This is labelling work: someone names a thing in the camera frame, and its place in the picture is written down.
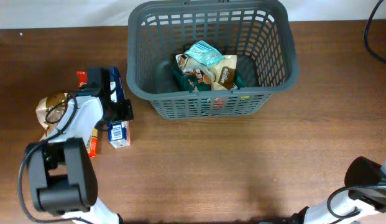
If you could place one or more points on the blue pasta pack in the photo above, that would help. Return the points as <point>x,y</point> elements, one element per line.
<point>118,134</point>

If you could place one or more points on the green Nescafe coffee bag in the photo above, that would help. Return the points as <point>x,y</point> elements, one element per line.
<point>192,84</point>

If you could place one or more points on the beige clear wrapper bag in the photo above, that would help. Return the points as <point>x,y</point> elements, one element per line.
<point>48,105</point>

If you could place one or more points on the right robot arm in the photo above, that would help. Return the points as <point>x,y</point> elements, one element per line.
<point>363,194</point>

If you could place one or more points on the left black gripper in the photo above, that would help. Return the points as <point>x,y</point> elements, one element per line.
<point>126,111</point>

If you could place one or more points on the grey plastic shopping basket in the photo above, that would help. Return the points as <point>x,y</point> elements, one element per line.
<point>257,32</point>

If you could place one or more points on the light teal tissue pack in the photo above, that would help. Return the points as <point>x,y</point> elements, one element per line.
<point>204,53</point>

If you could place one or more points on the San Remo spaghetti pack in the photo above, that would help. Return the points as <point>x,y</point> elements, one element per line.
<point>93,141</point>

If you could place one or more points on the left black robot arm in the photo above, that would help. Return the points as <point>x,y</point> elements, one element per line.
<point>61,176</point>

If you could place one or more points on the beige brown snack bag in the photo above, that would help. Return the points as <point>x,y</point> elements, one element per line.
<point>221,75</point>

